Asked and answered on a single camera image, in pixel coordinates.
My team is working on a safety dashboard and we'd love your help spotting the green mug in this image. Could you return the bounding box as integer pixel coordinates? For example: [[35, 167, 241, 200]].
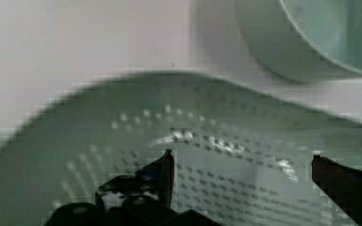
[[236, 0, 362, 82]]

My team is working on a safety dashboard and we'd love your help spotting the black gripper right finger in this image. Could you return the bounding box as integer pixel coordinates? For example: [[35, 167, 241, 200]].
[[311, 154, 362, 226]]

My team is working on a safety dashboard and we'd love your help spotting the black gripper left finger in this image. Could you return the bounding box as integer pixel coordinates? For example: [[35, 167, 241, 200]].
[[95, 149, 175, 211]]

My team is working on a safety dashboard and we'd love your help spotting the green plastic strainer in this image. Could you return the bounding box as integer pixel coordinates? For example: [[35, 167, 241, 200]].
[[0, 72, 362, 226]]

